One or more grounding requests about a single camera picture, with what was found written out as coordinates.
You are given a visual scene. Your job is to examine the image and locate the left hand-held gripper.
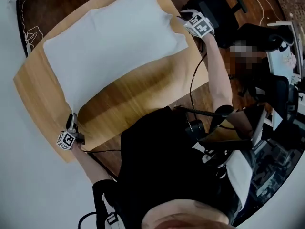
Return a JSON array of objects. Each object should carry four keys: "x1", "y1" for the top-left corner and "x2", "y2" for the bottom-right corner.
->
[{"x1": 56, "y1": 113, "x2": 86, "y2": 150}]

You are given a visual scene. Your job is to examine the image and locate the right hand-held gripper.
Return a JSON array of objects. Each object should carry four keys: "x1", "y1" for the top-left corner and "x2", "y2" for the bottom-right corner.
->
[{"x1": 176, "y1": 8, "x2": 214, "y2": 38}]

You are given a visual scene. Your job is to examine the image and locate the white pillowcase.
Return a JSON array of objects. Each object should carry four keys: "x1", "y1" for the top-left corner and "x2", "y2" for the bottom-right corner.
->
[{"x1": 42, "y1": 0, "x2": 189, "y2": 112}]

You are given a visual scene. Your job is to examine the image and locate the person's right forearm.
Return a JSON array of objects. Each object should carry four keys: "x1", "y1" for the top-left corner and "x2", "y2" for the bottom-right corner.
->
[{"x1": 202, "y1": 33, "x2": 233, "y2": 109}]

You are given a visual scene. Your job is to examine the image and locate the person's left forearm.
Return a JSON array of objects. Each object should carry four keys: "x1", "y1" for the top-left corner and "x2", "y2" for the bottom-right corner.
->
[{"x1": 71, "y1": 144, "x2": 114, "y2": 183}]

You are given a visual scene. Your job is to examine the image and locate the black office chair with headrest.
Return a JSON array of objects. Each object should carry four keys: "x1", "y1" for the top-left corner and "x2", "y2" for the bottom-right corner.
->
[{"x1": 180, "y1": 0, "x2": 295, "y2": 54}]

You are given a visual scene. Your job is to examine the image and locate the white desk with monitor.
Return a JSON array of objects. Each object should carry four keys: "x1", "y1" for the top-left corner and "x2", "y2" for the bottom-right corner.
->
[{"x1": 266, "y1": 20, "x2": 305, "y2": 81}]

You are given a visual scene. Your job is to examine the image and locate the person's black shirt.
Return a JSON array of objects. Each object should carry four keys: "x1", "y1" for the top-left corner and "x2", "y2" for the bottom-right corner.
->
[{"x1": 92, "y1": 105, "x2": 241, "y2": 229}]

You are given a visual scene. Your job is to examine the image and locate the black round device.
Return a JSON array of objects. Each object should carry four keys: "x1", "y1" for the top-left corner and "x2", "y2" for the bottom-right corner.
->
[{"x1": 185, "y1": 119, "x2": 205, "y2": 138}]

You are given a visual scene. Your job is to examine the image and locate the pale crumpled cloth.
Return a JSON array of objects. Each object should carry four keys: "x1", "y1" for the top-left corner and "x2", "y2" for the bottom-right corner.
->
[{"x1": 287, "y1": 54, "x2": 297, "y2": 68}]

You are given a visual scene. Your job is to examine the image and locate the person's face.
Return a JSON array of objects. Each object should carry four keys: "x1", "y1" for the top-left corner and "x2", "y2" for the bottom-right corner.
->
[{"x1": 142, "y1": 198, "x2": 232, "y2": 229}]

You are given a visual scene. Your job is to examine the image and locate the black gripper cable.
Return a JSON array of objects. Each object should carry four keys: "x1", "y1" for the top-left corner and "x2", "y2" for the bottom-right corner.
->
[
  {"x1": 82, "y1": 149, "x2": 122, "y2": 176},
  {"x1": 189, "y1": 52, "x2": 208, "y2": 114}
]

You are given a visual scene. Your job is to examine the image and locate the white floor cable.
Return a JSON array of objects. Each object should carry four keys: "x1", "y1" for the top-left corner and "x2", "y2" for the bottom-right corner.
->
[
  {"x1": 16, "y1": 0, "x2": 45, "y2": 54},
  {"x1": 245, "y1": 0, "x2": 282, "y2": 27}
]

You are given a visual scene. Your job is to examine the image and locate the black braided hose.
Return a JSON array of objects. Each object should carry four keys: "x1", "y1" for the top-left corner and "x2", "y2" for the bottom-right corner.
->
[{"x1": 173, "y1": 105, "x2": 229, "y2": 118}]

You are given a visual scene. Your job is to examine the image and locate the black backpack cable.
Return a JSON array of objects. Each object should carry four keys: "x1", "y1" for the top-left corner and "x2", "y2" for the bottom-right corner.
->
[{"x1": 78, "y1": 211, "x2": 98, "y2": 229}]

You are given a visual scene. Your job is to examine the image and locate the white backpack strap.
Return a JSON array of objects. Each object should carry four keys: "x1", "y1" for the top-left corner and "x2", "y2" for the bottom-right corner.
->
[
  {"x1": 202, "y1": 149, "x2": 255, "y2": 207},
  {"x1": 101, "y1": 192, "x2": 124, "y2": 229}
]

